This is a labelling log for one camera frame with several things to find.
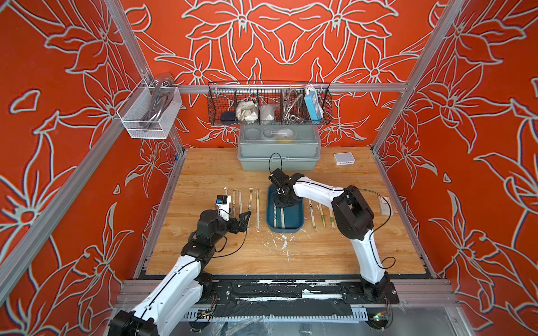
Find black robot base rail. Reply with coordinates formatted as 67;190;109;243
195;274;400;318

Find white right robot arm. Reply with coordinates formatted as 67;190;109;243
268;169;389;286

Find metal tongs in basket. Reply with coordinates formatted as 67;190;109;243
140;73;174;130

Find white remote control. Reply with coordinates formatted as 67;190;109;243
378;196;392;216

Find black wire wall basket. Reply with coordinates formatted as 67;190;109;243
207;81;333;126

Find grey-green lidded storage box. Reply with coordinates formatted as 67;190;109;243
238;125;321;172

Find teal plastic chopstick bin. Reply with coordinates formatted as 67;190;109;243
266;185;305;234

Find clear plastic wall basket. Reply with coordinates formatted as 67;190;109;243
116;80;183;139

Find blue white box in basket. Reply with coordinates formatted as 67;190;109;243
303;84;324;122

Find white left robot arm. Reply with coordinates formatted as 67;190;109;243
108;209;251;335

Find white network switch box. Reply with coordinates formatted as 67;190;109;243
333;152;355;166

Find chopsticks green band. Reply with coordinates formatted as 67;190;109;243
280;209;286;229

